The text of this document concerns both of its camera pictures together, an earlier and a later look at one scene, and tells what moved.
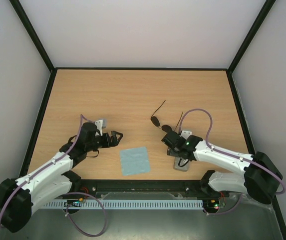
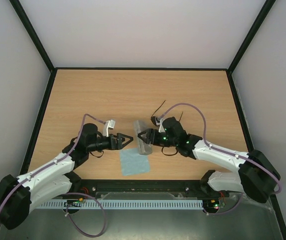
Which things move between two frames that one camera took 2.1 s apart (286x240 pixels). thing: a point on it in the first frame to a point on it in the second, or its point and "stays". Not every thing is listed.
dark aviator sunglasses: (165, 128) stays
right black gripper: (169, 139) to (151, 136)
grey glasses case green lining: (181, 164) to (141, 126)
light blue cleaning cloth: (134, 160) stays
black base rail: (187, 188) stays
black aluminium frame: (42, 111) stays
